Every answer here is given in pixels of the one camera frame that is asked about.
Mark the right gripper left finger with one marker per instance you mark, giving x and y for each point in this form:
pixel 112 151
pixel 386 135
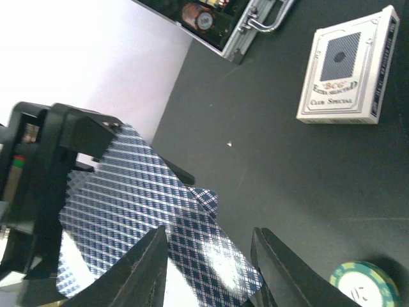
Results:
pixel 138 278

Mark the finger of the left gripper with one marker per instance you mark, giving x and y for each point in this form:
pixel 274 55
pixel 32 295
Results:
pixel 184 176

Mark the aluminium poker chip case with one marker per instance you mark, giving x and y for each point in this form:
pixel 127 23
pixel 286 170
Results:
pixel 227 28

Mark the green poker chip stack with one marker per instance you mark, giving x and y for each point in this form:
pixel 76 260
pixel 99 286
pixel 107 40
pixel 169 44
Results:
pixel 366 284

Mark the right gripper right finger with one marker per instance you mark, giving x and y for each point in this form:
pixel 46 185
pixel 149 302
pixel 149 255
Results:
pixel 287 279

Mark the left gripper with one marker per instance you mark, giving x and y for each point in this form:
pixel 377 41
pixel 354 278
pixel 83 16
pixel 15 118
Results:
pixel 39 150

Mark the blue playing card deck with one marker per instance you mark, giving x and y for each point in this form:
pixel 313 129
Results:
pixel 131 192

